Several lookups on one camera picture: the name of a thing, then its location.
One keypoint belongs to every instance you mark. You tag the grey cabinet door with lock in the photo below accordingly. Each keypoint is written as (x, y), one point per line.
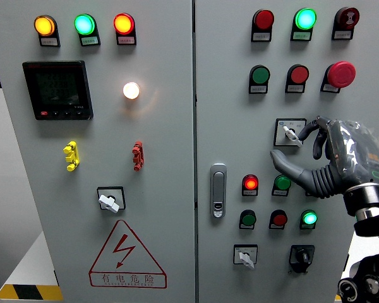
(227, 126)

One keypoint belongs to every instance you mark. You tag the yellow round lamp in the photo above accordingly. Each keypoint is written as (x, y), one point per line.
(44, 26)

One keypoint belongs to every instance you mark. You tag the small red lit lamp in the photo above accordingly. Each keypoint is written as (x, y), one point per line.
(250, 183)

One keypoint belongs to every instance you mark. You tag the grey cabinet door with display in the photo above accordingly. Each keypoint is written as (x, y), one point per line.
(164, 142)

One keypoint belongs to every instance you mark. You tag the red warning triangle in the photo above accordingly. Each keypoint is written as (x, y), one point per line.
(123, 249)

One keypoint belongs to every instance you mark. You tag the small green unlit lamp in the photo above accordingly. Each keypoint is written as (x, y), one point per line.
(281, 183)

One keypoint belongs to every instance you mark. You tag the red unlit round lamp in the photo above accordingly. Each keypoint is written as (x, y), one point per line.
(263, 19)

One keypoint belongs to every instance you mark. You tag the green lit round lamp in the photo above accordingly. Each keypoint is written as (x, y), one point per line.
(84, 24)
(305, 19)

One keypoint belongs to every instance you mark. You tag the dark red buzzer lamp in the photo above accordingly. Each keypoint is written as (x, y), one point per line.
(347, 17)

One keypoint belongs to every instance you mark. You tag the small green push button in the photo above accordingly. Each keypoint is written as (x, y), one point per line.
(248, 219)

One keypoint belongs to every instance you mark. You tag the red lit round lamp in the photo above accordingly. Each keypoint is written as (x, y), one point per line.
(123, 24)

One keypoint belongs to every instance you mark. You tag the white lamp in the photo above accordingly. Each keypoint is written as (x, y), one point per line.
(131, 90)

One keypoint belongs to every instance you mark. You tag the black display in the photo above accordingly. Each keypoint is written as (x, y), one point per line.
(58, 90)

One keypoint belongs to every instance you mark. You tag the black yellow striped tape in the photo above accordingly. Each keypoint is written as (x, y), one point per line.
(28, 292)
(337, 297)

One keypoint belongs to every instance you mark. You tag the small red push button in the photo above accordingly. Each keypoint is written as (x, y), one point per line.
(279, 219)

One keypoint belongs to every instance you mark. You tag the large red stop button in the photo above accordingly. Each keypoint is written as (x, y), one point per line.
(341, 74)

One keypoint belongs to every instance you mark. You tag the small green lit lamp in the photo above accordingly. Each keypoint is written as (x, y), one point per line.
(309, 218)

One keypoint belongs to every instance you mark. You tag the silver door lock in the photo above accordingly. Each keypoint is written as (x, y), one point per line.
(218, 189)

